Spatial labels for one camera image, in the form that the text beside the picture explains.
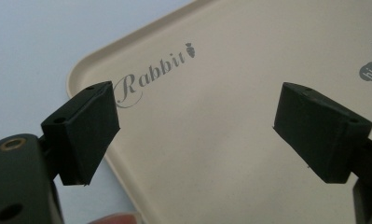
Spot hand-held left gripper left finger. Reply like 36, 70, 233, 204
38, 80, 121, 187

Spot beige printed plastic tray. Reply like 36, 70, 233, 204
65, 0, 372, 224

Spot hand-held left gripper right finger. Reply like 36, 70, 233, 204
272, 81, 372, 185

